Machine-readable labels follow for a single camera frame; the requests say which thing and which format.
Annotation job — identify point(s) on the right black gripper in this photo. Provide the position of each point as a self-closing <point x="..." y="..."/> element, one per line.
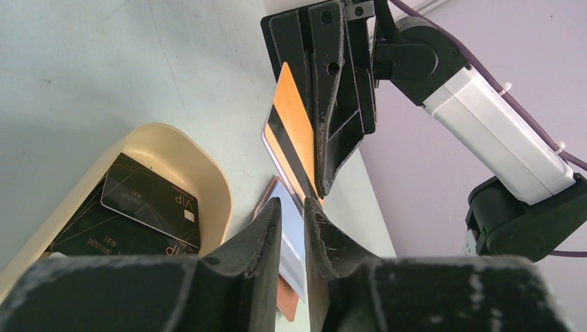
<point x="327" y="48"/>

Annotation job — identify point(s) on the yellow oval tray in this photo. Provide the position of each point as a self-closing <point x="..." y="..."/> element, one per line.
<point x="168" y="152"/>

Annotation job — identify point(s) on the black VIP credit card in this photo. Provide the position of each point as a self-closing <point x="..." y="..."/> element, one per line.
<point x="137" y="192"/>

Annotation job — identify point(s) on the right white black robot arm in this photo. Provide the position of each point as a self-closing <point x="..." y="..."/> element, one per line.
<point x="534" y="201"/>

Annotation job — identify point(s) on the credit card stack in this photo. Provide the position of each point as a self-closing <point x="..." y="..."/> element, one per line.
<point x="97" y="230"/>

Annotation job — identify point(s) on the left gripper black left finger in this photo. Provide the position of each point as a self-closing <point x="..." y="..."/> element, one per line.
<point x="239" y="279"/>

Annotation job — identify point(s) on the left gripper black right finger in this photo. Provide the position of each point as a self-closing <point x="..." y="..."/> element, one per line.
<point x="338" y="277"/>

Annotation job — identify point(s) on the tan credit card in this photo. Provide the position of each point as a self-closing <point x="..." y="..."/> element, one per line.
<point x="289" y="138"/>

